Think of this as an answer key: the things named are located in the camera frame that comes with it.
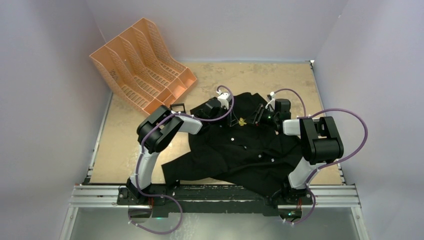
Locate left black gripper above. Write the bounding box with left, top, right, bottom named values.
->
left=209, top=104, right=238, bottom=128

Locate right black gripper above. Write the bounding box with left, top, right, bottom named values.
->
left=244, top=103, right=279, bottom=130

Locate gold leaf brooch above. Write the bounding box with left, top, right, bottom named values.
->
left=238, top=117, right=247, bottom=126

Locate black button shirt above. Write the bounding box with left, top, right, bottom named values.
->
left=160, top=92, right=304, bottom=196

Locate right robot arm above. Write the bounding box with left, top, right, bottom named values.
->
left=247, top=98, right=344, bottom=204

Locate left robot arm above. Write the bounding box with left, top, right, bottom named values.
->
left=123, top=93, right=235, bottom=205

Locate orange plastic file organizer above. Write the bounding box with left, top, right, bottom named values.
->
left=89, top=18, right=198, bottom=116

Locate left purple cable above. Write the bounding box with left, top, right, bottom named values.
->
left=127, top=85, right=235, bottom=236

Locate purple cable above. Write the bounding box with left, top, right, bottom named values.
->
left=266, top=88, right=369, bottom=226
left=127, top=85, right=235, bottom=236

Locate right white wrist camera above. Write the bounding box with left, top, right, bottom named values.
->
left=265, top=91, right=276, bottom=112

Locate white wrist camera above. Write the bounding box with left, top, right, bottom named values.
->
left=217, top=92, right=233, bottom=110
left=265, top=91, right=276, bottom=112

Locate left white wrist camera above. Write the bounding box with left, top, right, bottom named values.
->
left=217, top=92, right=233, bottom=110

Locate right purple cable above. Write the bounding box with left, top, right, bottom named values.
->
left=266, top=88, right=369, bottom=226

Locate small black rectangular frame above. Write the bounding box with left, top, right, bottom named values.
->
left=169, top=103, right=186, bottom=114

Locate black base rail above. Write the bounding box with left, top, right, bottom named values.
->
left=116, top=184, right=313, bottom=218

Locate aluminium frame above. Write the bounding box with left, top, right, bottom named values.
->
left=59, top=184, right=370, bottom=240

